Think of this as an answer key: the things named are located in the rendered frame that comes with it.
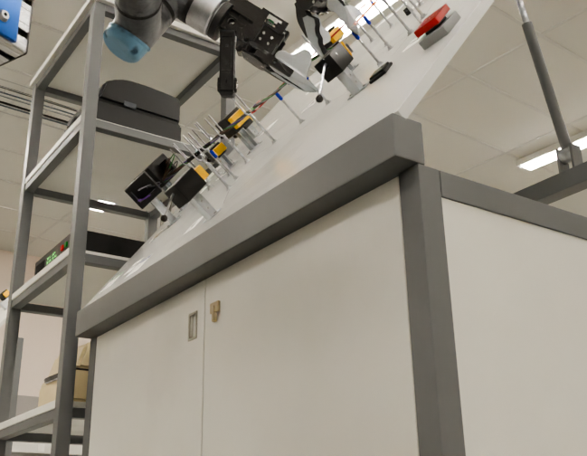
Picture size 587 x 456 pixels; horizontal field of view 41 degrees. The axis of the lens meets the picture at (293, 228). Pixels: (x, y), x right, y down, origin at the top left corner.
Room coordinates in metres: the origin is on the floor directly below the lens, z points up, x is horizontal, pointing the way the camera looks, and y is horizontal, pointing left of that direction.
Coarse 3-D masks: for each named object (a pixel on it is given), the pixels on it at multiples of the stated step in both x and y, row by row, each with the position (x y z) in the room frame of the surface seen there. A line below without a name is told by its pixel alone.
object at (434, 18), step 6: (444, 6) 1.05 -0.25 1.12; (438, 12) 1.04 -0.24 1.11; (444, 12) 1.05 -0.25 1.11; (426, 18) 1.08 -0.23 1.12; (432, 18) 1.04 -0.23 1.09; (438, 18) 1.04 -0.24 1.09; (444, 18) 1.06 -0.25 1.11; (420, 24) 1.08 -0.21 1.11; (426, 24) 1.05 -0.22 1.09; (432, 24) 1.05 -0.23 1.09; (438, 24) 1.05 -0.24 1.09; (420, 30) 1.06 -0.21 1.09; (426, 30) 1.06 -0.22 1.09; (432, 30) 1.06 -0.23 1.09; (420, 36) 1.08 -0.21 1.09
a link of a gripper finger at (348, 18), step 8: (328, 0) 1.21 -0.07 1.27; (336, 0) 1.20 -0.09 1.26; (328, 8) 1.22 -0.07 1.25; (336, 8) 1.21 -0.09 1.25; (344, 8) 1.20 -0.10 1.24; (352, 8) 1.23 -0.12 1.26; (344, 16) 1.21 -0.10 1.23; (352, 16) 1.21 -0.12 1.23; (352, 24) 1.22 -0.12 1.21; (352, 32) 1.23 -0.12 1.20
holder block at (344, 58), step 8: (336, 48) 1.21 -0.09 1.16; (344, 48) 1.23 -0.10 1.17; (328, 56) 1.20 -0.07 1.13; (336, 56) 1.21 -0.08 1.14; (344, 56) 1.22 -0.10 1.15; (320, 64) 1.22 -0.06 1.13; (328, 64) 1.21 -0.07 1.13; (336, 64) 1.21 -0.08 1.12; (344, 64) 1.22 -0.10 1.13; (320, 72) 1.23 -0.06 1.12; (328, 72) 1.23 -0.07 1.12; (336, 72) 1.22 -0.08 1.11; (328, 80) 1.24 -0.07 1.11
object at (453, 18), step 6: (456, 12) 1.06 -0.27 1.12; (450, 18) 1.05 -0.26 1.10; (456, 18) 1.06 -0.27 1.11; (444, 24) 1.04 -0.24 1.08; (450, 24) 1.05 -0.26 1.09; (438, 30) 1.05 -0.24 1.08; (444, 30) 1.04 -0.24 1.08; (450, 30) 1.05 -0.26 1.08; (426, 36) 1.07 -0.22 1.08; (432, 36) 1.06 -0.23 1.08; (438, 36) 1.06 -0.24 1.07; (420, 42) 1.08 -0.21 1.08; (426, 42) 1.07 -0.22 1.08; (432, 42) 1.07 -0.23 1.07; (426, 48) 1.09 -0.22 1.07
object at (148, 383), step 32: (192, 288) 1.48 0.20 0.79; (128, 320) 1.72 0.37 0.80; (160, 320) 1.59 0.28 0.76; (192, 320) 1.48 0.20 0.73; (96, 352) 1.88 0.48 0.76; (128, 352) 1.72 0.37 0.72; (160, 352) 1.58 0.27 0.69; (192, 352) 1.47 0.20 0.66; (96, 384) 1.87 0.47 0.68; (128, 384) 1.71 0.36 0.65; (160, 384) 1.58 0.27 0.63; (192, 384) 1.47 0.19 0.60; (96, 416) 1.85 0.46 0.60; (128, 416) 1.70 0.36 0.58; (160, 416) 1.57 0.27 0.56; (192, 416) 1.46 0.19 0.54; (96, 448) 1.84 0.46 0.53; (128, 448) 1.69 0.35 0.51; (160, 448) 1.57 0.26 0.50; (192, 448) 1.46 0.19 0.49
